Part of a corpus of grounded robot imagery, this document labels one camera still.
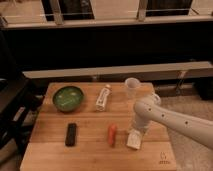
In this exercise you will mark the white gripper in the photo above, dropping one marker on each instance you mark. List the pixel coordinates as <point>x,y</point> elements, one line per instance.
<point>139,123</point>

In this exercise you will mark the white sponge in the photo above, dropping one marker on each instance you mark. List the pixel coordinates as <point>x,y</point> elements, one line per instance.
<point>134,139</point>

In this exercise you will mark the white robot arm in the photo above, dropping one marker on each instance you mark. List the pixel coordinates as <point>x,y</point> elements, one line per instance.
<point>148,108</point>

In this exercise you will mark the orange carrot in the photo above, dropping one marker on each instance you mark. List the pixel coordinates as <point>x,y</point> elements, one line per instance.
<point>112,130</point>

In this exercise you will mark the clear plastic cup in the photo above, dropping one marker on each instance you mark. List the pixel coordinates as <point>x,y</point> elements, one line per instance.
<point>131,86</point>

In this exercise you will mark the white bottle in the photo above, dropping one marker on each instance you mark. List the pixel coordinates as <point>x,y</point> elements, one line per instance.
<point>102,98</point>

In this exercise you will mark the black rectangular block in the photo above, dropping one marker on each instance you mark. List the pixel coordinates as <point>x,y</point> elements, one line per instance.
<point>71,134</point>

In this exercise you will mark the green bowl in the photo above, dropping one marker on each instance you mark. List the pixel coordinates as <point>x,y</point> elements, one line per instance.
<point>68,98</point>

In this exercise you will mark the long wooden bench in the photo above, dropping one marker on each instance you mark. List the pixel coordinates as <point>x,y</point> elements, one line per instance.
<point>146,72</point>

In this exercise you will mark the dark chair on left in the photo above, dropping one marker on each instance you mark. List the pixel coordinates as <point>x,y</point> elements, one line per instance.
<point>16,100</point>

